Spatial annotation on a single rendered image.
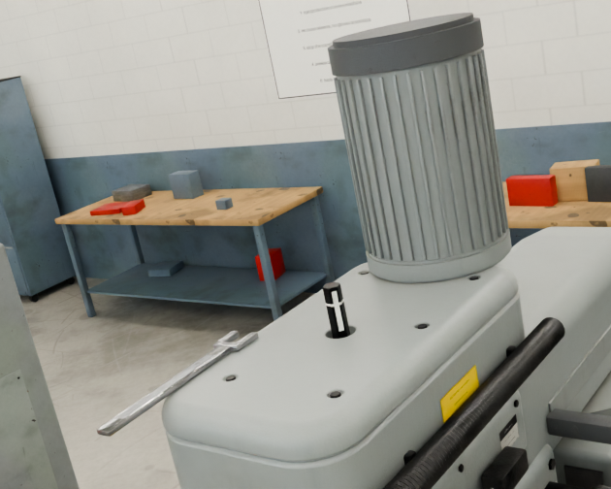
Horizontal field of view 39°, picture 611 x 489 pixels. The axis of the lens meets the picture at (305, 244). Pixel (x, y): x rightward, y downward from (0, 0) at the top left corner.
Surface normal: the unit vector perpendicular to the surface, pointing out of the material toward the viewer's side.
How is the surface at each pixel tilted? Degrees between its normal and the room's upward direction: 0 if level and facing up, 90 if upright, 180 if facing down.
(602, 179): 90
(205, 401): 0
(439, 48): 90
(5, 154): 90
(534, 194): 90
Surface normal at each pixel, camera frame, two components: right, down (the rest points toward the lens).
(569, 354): 0.79, 0.02
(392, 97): -0.37, 0.33
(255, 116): -0.59, 0.34
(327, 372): -0.19, -0.94
